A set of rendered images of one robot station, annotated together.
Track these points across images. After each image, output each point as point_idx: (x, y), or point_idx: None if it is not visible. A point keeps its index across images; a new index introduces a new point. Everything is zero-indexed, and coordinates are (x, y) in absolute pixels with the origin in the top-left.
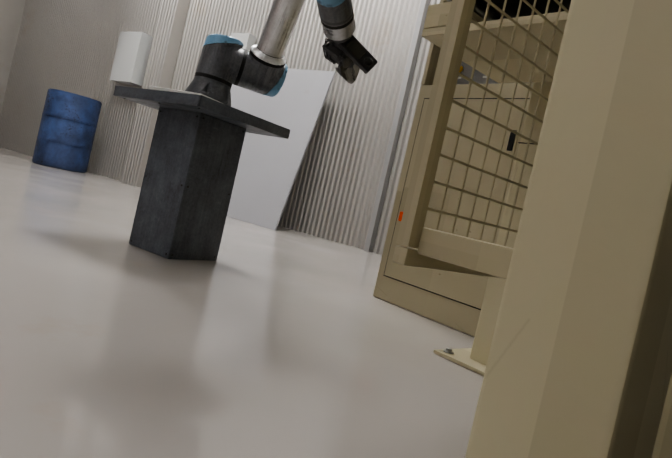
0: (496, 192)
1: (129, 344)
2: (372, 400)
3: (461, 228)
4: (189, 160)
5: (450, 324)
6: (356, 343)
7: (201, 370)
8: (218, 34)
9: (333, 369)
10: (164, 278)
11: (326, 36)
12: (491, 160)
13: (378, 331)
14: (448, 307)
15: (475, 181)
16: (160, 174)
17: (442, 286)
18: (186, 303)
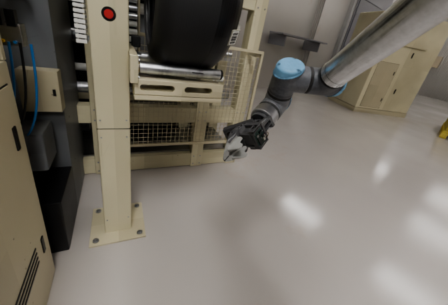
0: (27, 192)
1: (276, 222)
2: (211, 198)
3: (26, 252)
4: None
5: (47, 302)
6: (189, 240)
7: (255, 210)
8: None
9: (215, 214)
10: None
11: (268, 129)
12: (14, 172)
13: (157, 264)
14: (42, 301)
15: (15, 206)
16: None
17: (37, 302)
18: (269, 276)
